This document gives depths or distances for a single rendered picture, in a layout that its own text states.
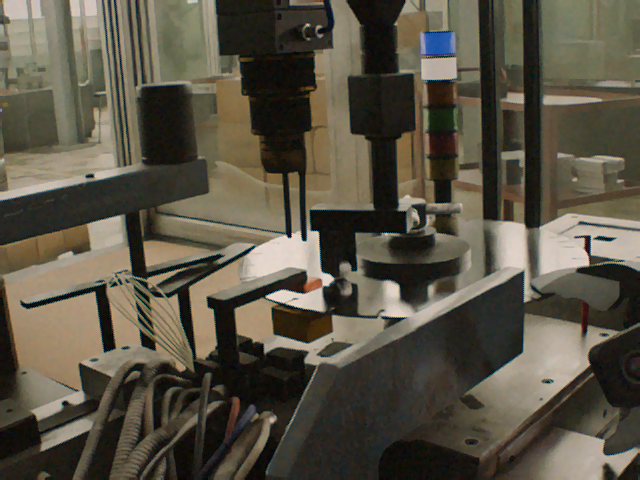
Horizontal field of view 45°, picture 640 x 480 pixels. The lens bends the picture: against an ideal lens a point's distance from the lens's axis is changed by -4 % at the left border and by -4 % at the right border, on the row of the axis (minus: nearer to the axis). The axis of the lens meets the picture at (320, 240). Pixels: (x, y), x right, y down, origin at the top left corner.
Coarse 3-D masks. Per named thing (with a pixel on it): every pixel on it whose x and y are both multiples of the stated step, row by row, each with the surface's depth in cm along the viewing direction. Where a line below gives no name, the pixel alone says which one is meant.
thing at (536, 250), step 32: (448, 224) 88; (480, 224) 87; (512, 224) 86; (256, 256) 80; (288, 256) 79; (480, 256) 75; (512, 256) 74; (544, 256) 74; (576, 256) 73; (320, 288) 69; (352, 288) 68; (384, 288) 68; (416, 288) 67; (448, 288) 67
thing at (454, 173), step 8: (432, 160) 102; (440, 160) 102; (448, 160) 102; (456, 160) 103; (432, 168) 103; (440, 168) 102; (448, 168) 102; (456, 168) 103; (432, 176) 103; (440, 176) 102; (448, 176) 102; (456, 176) 103
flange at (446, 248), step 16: (368, 240) 79; (384, 240) 78; (400, 240) 74; (416, 240) 74; (432, 240) 75; (448, 240) 77; (464, 240) 77; (368, 256) 74; (384, 256) 73; (400, 256) 73; (416, 256) 73; (432, 256) 72; (448, 256) 72; (464, 256) 73; (400, 272) 71; (416, 272) 71
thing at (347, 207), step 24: (384, 144) 66; (384, 168) 66; (384, 192) 67; (312, 216) 69; (336, 216) 68; (360, 216) 68; (384, 216) 67; (408, 216) 67; (336, 240) 69; (336, 264) 69
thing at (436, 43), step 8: (424, 32) 99; (432, 32) 98; (440, 32) 98; (448, 32) 98; (424, 40) 99; (432, 40) 98; (440, 40) 98; (448, 40) 98; (424, 48) 99; (432, 48) 98; (440, 48) 98; (448, 48) 98
